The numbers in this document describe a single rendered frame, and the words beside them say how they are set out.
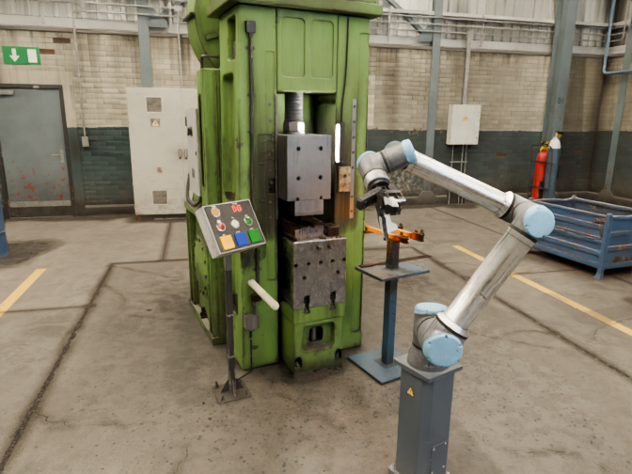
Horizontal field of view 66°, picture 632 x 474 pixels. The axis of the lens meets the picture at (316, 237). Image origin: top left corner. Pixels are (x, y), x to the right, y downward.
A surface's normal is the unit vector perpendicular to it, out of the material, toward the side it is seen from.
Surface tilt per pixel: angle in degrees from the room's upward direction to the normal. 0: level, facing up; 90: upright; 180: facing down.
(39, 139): 90
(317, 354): 90
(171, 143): 90
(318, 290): 90
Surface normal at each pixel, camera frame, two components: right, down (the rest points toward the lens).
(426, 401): -0.19, 0.23
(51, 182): 0.24, 0.23
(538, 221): 0.04, 0.13
